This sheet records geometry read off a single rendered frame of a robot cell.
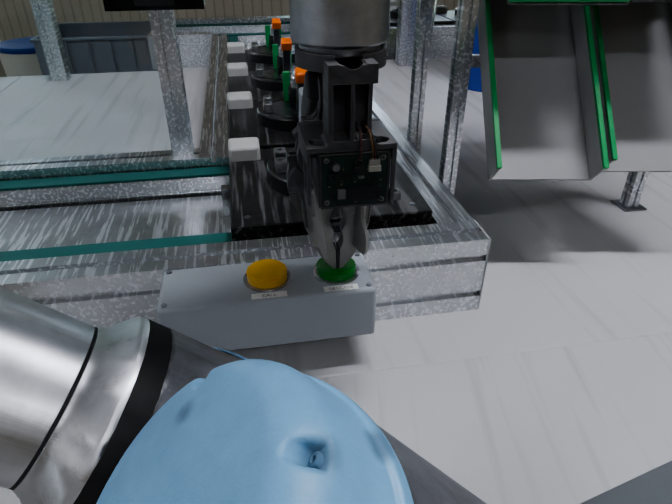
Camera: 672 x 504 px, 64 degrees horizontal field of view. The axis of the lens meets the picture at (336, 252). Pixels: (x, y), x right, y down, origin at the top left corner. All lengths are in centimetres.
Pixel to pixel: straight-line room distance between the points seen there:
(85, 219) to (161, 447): 62
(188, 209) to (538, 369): 50
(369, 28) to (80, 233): 50
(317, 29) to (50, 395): 28
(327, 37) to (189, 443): 29
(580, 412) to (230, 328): 35
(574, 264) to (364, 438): 65
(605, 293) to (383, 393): 34
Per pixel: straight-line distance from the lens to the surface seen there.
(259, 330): 54
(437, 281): 63
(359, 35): 40
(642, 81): 86
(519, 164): 72
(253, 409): 18
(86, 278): 60
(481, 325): 66
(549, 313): 70
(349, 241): 52
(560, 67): 80
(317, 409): 17
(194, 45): 187
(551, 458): 54
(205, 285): 54
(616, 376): 65
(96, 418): 27
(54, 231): 80
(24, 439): 28
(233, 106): 103
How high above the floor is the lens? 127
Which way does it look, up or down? 32 degrees down
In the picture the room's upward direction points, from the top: straight up
